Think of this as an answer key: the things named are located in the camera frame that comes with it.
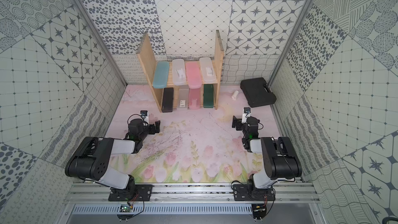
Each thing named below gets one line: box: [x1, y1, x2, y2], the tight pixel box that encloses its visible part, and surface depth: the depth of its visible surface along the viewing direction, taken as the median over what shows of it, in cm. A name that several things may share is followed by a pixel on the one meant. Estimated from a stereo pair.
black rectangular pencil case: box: [161, 87, 175, 113], surface depth 103 cm
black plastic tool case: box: [239, 77, 277, 108], surface depth 113 cm
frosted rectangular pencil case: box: [176, 85, 190, 109], surface depth 103 cm
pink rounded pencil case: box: [185, 61, 203, 89], surface depth 88 cm
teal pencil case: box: [152, 61, 170, 89], surface depth 86 cm
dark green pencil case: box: [203, 84, 215, 109], surface depth 106 cm
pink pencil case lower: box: [189, 87, 201, 110], surface depth 103 cm
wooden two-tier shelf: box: [136, 30, 224, 113], surface depth 89 cm
